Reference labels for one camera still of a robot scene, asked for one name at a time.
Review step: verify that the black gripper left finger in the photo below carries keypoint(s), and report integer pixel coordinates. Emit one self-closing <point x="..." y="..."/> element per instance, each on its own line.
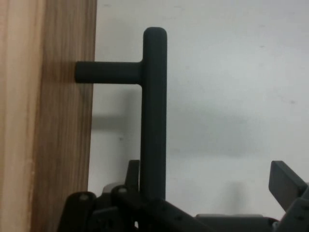
<point x="125" y="212"/>

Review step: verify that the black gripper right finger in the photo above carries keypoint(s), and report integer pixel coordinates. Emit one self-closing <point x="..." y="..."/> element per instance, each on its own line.
<point x="292" y="191"/>

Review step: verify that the brown wooden cabinet box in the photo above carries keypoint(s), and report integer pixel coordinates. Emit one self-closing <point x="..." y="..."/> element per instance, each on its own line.
<point x="14" y="96"/>

